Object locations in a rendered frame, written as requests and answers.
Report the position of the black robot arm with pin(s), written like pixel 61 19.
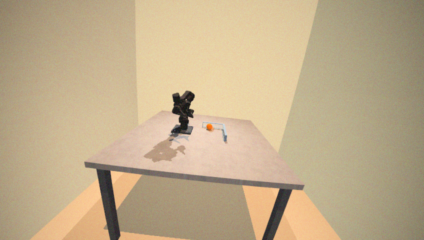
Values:
pixel 184 101

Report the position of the clear l-shaped low wall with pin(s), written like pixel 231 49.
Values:
pixel 215 126

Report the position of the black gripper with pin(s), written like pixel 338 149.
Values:
pixel 178 110

